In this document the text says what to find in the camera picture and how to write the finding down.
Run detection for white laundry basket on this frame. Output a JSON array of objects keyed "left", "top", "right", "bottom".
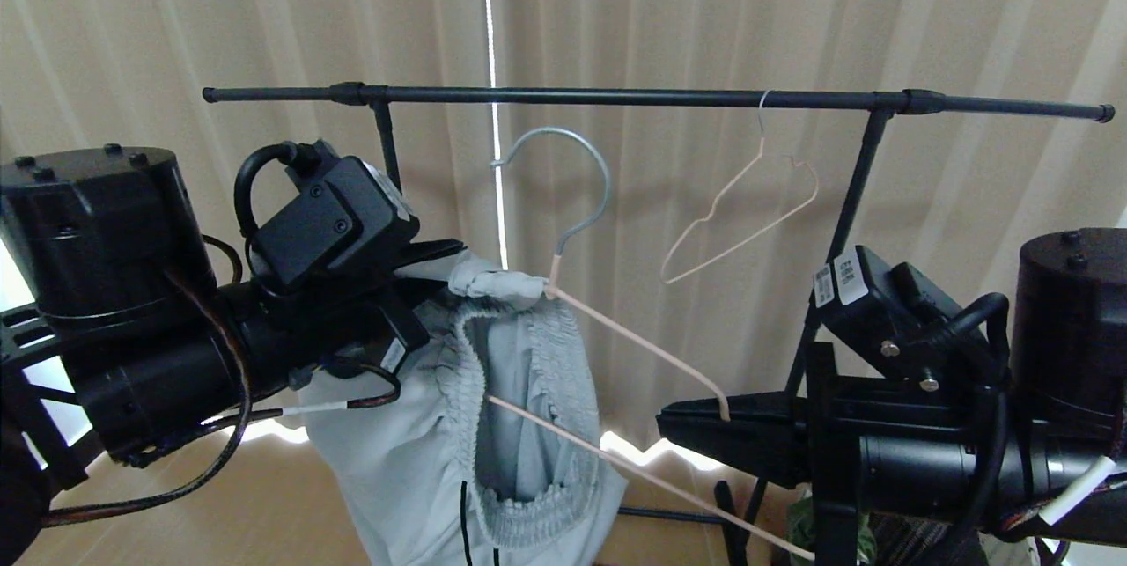
[{"left": 867, "top": 509, "right": 1071, "bottom": 566}]

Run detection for green garment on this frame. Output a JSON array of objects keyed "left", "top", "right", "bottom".
[{"left": 786, "top": 496, "right": 878, "bottom": 566}]

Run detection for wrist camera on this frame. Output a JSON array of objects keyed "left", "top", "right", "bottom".
[
  {"left": 247, "top": 139, "right": 422, "bottom": 292},
  {"left": 812, "top": 245, "right": 1009, "bottom": 393}
]

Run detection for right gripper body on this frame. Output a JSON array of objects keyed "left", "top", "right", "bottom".
[{"left": 806, "top": 342, "right": 1006, "bottom": 566}]

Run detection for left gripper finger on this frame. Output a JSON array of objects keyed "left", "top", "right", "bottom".
[{"left": 394, "top": 239, "right": 468, "bottom": 274}]

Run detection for pale grey shorts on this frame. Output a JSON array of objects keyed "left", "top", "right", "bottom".
[{"left": 295, "top": 251, "right": 630, "bottom": 566}]

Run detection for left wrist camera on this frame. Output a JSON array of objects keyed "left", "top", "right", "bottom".
[{"left": 247, "top": 139, "right": 422, "bottom": 292}]

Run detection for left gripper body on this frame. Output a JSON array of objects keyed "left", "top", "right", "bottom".
[{"left": 70, "top": 284, "right": 432, "bottom": 459}]

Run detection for pink clothes hanger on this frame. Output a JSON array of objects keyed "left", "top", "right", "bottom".
[
  {"left": 660, "top": 91, "right": 820, "bottom": 285},
  {"left": 484, "top": 128, "right": 816, "bottom": 562}
]

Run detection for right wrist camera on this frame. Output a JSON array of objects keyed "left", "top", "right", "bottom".
[{"left": 812, "top": 245, "right": 1009, "bottom": 393}]

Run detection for black clothes rack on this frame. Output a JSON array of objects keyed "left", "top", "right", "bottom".
[{"left": 202, "top": 82, "right": 1116, "bottom": 566}]

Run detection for beige curtain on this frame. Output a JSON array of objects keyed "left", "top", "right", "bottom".
[{"left": 0, "top": 0, "right": 1127, "bottom": 470}]

